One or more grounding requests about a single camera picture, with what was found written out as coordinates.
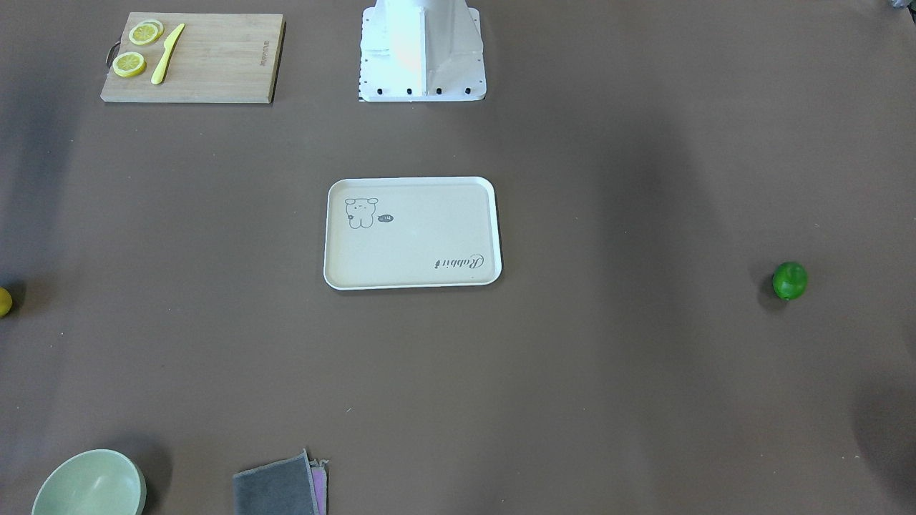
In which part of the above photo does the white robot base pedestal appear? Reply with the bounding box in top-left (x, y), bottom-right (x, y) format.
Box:
top-left (358, 1), bottom-right (487, 102)

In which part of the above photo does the lemon slice far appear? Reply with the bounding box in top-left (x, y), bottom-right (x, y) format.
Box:
top-left (128, 19), bottom-right (164, 46)

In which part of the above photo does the lemon slice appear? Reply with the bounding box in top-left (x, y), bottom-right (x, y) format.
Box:
top-left (128, 19), bottom-right (164, 46)
top-left (110, 51), bottom-right (147, 78)

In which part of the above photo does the green bowl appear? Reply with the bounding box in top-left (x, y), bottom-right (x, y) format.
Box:
top-left (31, 449), bottom-right (147, 514)

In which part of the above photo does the green lime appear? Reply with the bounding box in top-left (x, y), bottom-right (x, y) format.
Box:
top-left (771, 261), bottom-right (809, 301)

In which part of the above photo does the cream rabbit tray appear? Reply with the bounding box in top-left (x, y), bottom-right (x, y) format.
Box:
top-left (323, 177), bottom-right (502, 291)

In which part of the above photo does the lemon slice near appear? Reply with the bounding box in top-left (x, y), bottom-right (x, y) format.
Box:
top-left (110, 51), bottom-right (147, 78)

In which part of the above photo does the yellow plastic knife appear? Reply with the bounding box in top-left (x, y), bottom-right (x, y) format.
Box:
top-left (150, 23), bottom-right (186, 85)

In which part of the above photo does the wooden cutting board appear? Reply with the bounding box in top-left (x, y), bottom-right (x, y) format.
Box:
top-left (100, 11), bottom-right (286, 104)

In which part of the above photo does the grey folded cloth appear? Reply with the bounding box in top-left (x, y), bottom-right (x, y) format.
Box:
top-left (233, 449), bottom-right (329, 514)

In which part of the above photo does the yellow lemon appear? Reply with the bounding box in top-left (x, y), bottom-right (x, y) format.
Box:
top-left (0, 288), bottom-right (14, 318)

